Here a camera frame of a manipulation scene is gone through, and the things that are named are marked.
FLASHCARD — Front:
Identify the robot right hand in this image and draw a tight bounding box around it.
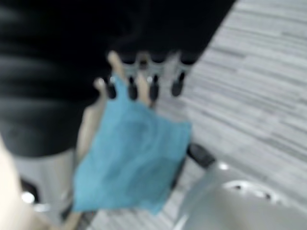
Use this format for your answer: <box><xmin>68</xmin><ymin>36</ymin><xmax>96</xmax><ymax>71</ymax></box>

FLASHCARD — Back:
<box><xmin>0</xmin><ymin>0</ymin><xmax>237</xmax><ymax>225</ymax></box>

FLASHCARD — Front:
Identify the blue square cushion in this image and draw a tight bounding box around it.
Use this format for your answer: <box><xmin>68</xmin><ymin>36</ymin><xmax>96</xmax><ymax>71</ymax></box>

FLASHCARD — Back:
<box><xmin>71</xmin><ymin>73</ymin><xmax>193</xmax><ymax>216</ymax></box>

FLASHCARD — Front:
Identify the robot dark foot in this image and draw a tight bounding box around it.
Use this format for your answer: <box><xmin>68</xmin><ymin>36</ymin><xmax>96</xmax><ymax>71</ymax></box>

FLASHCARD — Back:
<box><xmin>186</xmin><ymin>143</ymin><xmax>216</xmax><ymax>170</ymax></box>

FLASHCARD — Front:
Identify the robot silver leg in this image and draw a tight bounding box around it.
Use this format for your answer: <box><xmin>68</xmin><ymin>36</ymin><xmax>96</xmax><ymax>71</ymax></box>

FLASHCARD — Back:
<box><xmin>165</xmin><ymin>162</ymin><xmax>307</xmax><ymax>230</ymax></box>

